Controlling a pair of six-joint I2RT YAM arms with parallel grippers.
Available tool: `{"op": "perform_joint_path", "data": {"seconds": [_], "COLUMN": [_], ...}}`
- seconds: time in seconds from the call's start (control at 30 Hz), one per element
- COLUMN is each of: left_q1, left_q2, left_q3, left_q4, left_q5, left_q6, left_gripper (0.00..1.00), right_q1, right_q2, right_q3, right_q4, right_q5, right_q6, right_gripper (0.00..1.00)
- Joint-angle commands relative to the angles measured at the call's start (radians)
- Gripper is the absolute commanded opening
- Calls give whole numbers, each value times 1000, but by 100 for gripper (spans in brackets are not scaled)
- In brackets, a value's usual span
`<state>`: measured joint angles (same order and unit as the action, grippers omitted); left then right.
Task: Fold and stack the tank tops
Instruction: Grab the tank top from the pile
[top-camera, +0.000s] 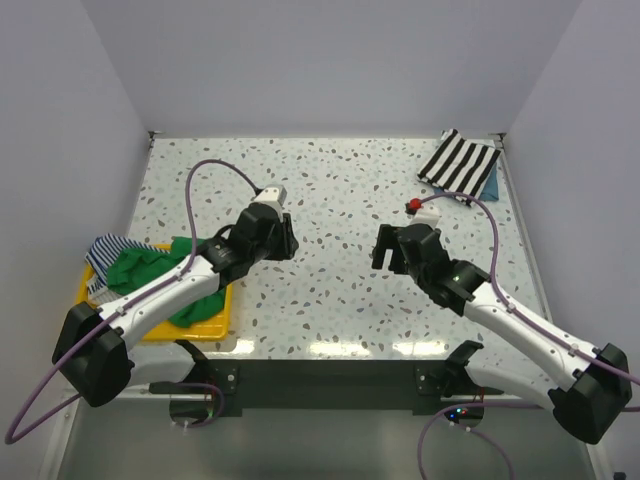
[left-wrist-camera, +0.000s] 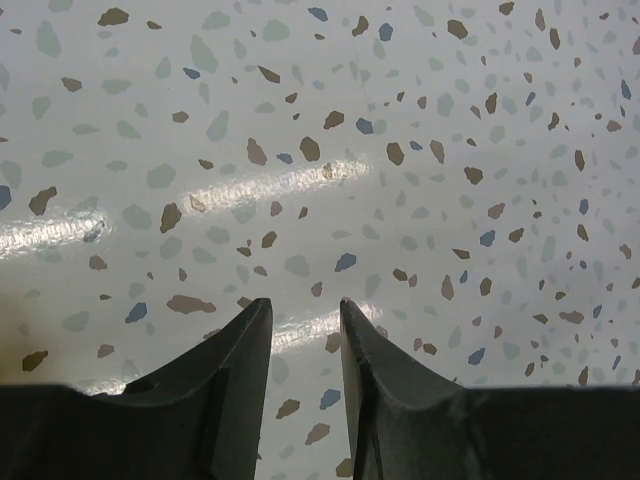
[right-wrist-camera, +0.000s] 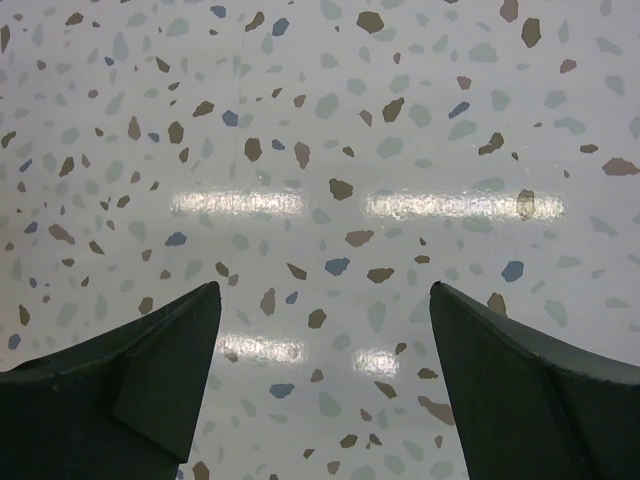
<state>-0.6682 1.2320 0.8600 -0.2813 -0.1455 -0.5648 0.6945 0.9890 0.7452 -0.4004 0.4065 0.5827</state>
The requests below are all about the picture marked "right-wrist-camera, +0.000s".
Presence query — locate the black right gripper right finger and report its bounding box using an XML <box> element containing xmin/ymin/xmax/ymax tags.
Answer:
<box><xmin>429</xmin><ymin>282</ymin><xmax>639</xmax><ymax>479</ymax></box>

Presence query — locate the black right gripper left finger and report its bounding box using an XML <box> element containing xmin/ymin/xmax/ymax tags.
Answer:
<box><xmin>1</xmin><ymin>281</ymin><xmax>221</xmax><ymax>479</ymax></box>

